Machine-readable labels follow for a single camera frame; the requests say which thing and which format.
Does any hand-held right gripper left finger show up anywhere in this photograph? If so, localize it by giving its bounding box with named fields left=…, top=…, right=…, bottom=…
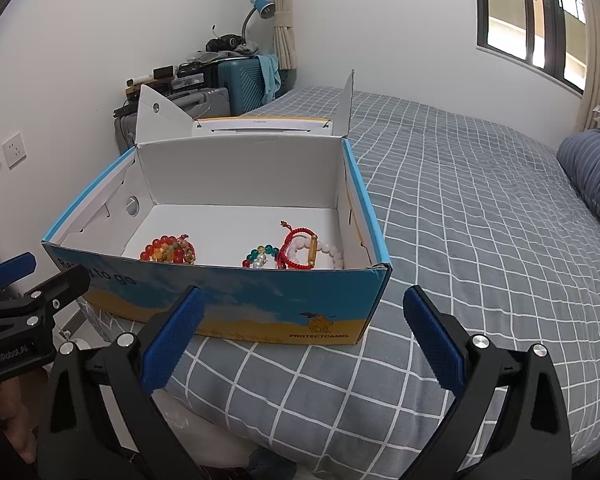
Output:
left=37, top=285, right=206, bottom=480

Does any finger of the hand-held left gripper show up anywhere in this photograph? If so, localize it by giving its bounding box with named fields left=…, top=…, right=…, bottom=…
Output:
left=10, top=264, right=90, bottom=323
left=0, top=252, right=37, bottom=295

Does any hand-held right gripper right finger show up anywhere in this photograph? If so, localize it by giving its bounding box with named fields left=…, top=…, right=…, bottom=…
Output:
left=403, top=285, right=573, bottom=480

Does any blue yellow cardboard box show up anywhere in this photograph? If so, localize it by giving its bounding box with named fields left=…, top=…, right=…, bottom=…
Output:
left=41, top=70, right=394, bottom=347

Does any orange yellow bead bracelet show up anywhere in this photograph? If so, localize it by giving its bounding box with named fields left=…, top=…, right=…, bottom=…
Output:
left=152, top=240, right=196, bottom=266

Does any red bead bracelet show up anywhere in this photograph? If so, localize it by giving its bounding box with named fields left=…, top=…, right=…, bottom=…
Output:
left=140, top=235, right=197, bottom=266

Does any multicolour glass bead bracelet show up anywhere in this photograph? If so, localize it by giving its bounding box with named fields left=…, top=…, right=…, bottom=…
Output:
left=241, top=243, right=281, bottom=269

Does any pink white bead bracelet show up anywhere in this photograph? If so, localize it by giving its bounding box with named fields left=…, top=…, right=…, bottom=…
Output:
left=287, top=239, right=347, bottom=271

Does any red cord bracelet gold tube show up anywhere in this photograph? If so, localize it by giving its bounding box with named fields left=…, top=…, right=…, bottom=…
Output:
left=276, top=220, right=321, bottom=272

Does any person's left hand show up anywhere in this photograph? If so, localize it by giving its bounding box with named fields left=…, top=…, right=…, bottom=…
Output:
left=0, top=367, right=48, bottom=461

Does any blue striped pillow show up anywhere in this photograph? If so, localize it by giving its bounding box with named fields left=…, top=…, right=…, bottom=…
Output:
left=555, top=129, right=600, bottom=256

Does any grey suitcase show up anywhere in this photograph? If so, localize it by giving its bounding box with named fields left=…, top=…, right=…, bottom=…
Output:
left=113, top=86, right=232, bottom=155

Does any teal suitcase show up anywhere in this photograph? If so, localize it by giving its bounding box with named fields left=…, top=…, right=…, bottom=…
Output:
left=214, top=54, right=298, bottom=118

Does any teal cloth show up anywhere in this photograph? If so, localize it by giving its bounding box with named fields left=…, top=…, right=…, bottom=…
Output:
left=256, top=55, right=282, bottom=104

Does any black bag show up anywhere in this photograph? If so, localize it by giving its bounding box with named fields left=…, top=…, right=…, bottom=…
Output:
left=205, top=32, right=247, bottom=54

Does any dark framed window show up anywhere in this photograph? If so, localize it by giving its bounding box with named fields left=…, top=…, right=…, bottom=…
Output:
left=472, top=0, right=590, bottom=95

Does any blue desk lamp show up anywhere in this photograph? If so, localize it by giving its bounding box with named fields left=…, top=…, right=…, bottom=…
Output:
left=240, top=0, right=277, bottom=45

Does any white wall socket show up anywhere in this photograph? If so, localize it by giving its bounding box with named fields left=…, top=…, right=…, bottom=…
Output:
left=2, top=132, right=29, bottom=171

